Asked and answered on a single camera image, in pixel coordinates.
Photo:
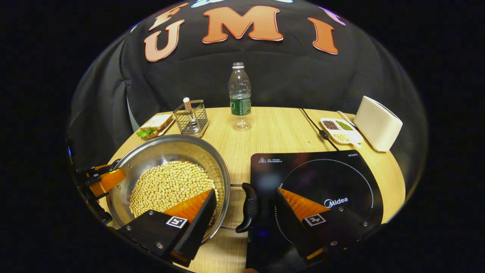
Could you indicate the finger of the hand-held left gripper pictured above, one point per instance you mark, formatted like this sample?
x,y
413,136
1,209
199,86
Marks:
x,y
108,181
99,167

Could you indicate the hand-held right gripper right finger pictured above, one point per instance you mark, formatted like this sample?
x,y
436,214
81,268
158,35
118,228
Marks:
x,y
290,222

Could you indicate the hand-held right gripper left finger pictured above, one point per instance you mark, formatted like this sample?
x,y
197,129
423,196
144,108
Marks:
x,y
201,227

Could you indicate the black induction cooktop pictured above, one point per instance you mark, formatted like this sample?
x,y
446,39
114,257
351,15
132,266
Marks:
x,y
322,178

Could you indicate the stainless steel pot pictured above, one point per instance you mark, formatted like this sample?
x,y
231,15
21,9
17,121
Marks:
x,y
170,148

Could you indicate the pile of soybeans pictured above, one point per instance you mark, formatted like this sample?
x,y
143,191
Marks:
x,y
166,185

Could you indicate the sandwich with lettuce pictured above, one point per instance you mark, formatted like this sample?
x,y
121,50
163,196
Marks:
x,y
155,123

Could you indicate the small white plate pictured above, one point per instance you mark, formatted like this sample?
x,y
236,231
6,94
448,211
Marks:
x,y
169,127

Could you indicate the white divided bean dish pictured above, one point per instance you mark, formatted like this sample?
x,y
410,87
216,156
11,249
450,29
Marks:
x,y
350,133

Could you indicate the clear plastic water bottle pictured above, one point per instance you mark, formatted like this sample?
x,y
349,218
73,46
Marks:
x,y
240,106

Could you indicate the white toaster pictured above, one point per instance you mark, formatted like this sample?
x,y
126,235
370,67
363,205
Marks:
x,y
377,123

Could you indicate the black backdrop cloth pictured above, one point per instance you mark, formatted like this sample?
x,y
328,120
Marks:
x,y
284,76

